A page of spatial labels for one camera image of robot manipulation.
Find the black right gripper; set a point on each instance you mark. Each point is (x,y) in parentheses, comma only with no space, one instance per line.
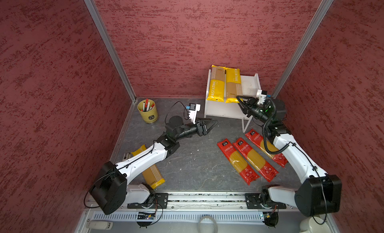
(243,102)

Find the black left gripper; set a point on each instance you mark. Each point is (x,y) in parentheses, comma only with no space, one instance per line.
(206,121)

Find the yellow pasta bag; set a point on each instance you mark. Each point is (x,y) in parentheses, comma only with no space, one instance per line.
(233,85)
(153,177)
(217,84)

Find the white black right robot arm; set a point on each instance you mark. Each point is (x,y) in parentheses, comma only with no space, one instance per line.
(319,193)

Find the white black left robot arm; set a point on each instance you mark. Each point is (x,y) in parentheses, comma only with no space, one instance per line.
(112,187)

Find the white two-tier shelf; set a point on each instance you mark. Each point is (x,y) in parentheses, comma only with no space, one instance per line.
(250,86)

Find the red pasta bag left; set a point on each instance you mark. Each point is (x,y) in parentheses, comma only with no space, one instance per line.
(238,162)

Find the red pasta bag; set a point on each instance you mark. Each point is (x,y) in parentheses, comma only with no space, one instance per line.
(258,140)
(238,162)
(256,160)

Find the red pasta bag right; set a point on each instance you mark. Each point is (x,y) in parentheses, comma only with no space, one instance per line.
(258,140)

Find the red pasta bag middle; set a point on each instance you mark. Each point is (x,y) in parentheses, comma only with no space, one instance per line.
(256,160)

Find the yellow chopstick holder cup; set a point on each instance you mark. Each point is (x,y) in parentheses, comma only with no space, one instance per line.
(151,115)

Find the tall red marker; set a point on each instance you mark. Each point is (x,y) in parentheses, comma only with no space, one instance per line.
(147,105)

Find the white power strip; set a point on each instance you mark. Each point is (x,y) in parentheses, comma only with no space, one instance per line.
(127,156)

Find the white round object corner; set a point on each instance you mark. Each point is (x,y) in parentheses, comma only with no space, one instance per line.
(312,225)

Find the white remote box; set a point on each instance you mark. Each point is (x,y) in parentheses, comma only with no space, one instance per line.
(99,225)

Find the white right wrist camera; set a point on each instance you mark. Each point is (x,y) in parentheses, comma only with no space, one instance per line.
(261,96)

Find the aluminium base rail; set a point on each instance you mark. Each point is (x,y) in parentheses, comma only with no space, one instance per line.
(190,207)

